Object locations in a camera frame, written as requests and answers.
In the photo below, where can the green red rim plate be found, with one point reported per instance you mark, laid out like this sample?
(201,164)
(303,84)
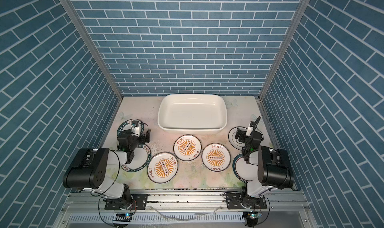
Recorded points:
(243,171)

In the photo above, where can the left aluminium corner post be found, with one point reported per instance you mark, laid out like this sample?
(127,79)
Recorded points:
(75,19)

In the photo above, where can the left green circuit board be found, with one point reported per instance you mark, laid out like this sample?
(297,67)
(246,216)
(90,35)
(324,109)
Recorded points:
(125,218)

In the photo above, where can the right green circuit board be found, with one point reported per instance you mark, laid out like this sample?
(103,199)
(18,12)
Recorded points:
(252,216)

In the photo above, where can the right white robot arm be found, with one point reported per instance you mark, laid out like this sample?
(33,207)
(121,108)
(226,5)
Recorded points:
(261,168)

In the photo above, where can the aluminium mounting rail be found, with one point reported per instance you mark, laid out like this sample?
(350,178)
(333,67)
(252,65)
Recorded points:
(188,200)

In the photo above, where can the near green rim text plate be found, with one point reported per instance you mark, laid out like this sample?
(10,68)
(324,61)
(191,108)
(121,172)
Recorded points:
(141,159)

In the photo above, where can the orange sunburst plate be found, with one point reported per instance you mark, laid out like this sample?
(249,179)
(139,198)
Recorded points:
(162,168)
(216,157)
(187,148)

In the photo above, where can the white slotted cable duct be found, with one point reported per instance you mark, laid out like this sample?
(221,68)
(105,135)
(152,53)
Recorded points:
(156,218)

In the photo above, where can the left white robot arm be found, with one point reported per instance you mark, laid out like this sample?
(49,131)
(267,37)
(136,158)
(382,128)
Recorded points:
(88,171)

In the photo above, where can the green rim text plate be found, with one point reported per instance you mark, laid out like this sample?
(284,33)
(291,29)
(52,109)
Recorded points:
(125,127)
(141,159)

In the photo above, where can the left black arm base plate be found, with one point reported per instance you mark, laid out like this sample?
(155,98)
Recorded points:
(134,202)

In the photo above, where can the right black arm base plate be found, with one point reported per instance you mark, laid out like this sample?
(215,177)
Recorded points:
(235,201)

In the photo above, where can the far green rim text plate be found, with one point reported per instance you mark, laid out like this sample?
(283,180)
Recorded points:
(125,127)

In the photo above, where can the green circuit board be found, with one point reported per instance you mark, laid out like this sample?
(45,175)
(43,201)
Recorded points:
(125,218)
(252,216)

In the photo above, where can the white plastic bin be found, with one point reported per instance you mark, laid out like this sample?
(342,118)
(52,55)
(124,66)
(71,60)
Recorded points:
(193,114)

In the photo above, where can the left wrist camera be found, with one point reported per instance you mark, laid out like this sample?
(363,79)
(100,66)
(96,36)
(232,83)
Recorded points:
(136,128)

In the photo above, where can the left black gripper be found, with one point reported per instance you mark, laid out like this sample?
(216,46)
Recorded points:
(132,137)

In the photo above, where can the white plate black flower outline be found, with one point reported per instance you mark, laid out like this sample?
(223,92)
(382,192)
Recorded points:
(238,137)

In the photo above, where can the right aluminium corner post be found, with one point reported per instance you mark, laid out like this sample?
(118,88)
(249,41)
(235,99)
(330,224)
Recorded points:
(284,46)

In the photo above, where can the aluminium corner post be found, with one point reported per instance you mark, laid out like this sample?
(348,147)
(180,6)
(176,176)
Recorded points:
(284,46)
(75,19)

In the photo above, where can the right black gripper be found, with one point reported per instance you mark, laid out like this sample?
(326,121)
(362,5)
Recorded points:
(252,137)

